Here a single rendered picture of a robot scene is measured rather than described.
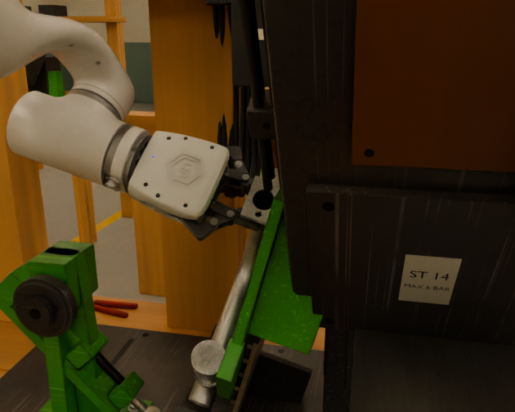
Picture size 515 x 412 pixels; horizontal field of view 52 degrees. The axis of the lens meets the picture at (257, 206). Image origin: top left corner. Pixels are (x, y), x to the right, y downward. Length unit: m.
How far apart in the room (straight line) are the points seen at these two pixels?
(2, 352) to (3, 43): 0.64
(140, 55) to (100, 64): 11.12
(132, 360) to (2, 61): 0.54
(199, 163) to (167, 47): 0.31
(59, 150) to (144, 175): 0.11
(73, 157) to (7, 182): 0.45
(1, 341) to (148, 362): 0.31
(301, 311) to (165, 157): 0.24
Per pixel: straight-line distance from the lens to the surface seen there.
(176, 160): 0.64
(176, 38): 0.90
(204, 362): 0.60
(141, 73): 11.83
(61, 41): 0.64
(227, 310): 0.72
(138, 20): 11.81
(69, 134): 0.67
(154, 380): 0.90
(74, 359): 0.73
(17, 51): 0.60
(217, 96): 0.89
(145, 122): 1.04
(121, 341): 1.01
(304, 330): 0.57
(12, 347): 1.09
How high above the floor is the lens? 1.42
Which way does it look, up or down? 18 degrees down
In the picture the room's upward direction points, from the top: straight up
